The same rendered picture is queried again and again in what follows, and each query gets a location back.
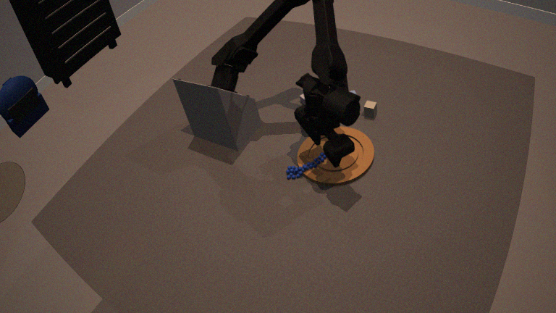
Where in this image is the tan cube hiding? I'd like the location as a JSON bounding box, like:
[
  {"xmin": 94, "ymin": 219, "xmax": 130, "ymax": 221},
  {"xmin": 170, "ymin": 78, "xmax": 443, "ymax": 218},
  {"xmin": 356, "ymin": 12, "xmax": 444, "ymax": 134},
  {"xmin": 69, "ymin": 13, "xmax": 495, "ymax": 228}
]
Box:
[{"xmin": 364, "ymin": 101, "xmax": 377, "ymax": 118}]

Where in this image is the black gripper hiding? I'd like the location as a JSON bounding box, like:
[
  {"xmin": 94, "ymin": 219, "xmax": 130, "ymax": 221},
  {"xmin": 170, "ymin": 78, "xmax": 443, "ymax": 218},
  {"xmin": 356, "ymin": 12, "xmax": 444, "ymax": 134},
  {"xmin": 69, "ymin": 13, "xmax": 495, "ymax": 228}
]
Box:
[{"xmin": 294, "ymin": 104, "xmax": 355, "ymax": 167}]

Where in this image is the round wooden bead board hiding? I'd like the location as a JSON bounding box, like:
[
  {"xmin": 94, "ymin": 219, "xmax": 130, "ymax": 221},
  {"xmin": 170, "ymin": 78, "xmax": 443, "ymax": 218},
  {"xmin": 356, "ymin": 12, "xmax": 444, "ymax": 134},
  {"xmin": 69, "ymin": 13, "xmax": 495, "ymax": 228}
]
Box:
[{"xmin": 297, "ymin": 126, "xmax": 374, "ymax": 186}]

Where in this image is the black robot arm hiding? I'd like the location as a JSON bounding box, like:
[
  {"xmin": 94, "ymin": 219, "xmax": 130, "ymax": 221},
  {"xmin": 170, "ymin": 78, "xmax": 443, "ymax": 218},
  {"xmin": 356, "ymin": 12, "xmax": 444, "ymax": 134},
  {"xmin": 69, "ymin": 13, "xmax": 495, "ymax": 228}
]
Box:
[{"xmin": 208, "ymin": 0, "xmax": 361, "ymax": 128}]

